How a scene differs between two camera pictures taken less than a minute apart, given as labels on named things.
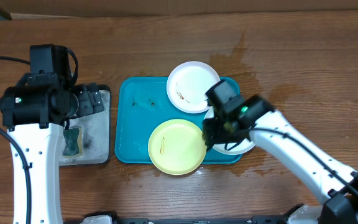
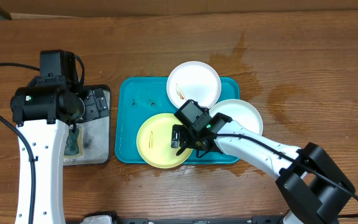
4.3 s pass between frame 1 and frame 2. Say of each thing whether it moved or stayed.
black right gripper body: moved
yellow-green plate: moved
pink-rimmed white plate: stayed
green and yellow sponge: stayed
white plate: moved
